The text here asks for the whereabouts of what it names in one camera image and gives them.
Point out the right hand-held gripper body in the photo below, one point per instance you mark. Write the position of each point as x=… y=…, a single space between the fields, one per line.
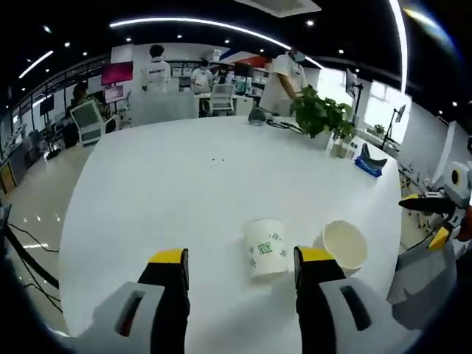
x=461 y=184

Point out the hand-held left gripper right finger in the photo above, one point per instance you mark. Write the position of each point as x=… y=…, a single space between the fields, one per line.
x=339 y=317

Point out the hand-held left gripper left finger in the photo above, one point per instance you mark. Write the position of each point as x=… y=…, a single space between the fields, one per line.
x=129 y=317

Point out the nested white paper cups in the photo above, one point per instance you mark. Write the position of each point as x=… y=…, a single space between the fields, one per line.
x=344 y=243

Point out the white printed paper cup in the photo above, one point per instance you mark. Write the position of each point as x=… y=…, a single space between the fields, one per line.
x=265 y=254

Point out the grey mesh office chair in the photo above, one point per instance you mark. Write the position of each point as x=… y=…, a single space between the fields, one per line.
x=424 y=287

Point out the blue tray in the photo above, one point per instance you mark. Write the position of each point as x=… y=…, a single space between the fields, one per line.
x=367 y=170

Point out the white table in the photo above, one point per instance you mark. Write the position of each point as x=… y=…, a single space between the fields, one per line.
x=166 y=184

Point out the black monitor on stand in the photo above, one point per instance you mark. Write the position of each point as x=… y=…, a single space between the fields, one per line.
x=353 y=83

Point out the green potted plant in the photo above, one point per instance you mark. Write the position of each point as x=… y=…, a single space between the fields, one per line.
x=317 y=112

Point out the grey device on table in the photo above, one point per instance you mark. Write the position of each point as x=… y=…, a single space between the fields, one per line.
x=258 y=117

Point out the white office chair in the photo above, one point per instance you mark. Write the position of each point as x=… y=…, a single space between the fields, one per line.
x=223 y=97
x=86 y=121

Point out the white partition panel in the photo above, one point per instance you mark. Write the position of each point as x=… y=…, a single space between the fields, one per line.
x=166 y=107

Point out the pink wall screen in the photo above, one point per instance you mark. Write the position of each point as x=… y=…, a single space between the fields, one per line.
x=117 y=73

